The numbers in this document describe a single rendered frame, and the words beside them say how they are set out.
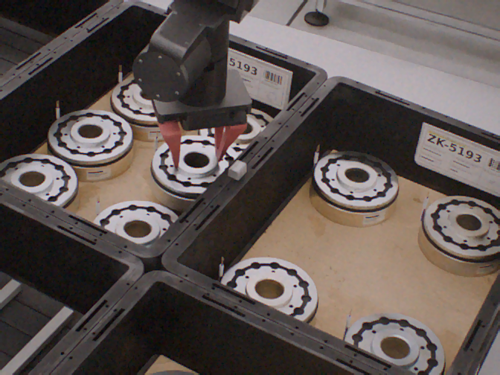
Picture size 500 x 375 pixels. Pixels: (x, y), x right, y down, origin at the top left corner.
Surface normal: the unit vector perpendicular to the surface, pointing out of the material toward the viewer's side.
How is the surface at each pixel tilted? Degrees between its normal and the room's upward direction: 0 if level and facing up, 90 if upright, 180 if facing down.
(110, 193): 0
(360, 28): 0
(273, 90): 90
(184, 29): 13
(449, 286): 0
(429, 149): 90
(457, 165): 90
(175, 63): 92
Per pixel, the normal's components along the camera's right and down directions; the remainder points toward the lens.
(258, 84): -0.48, 0.53
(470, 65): 0.09, -0.76
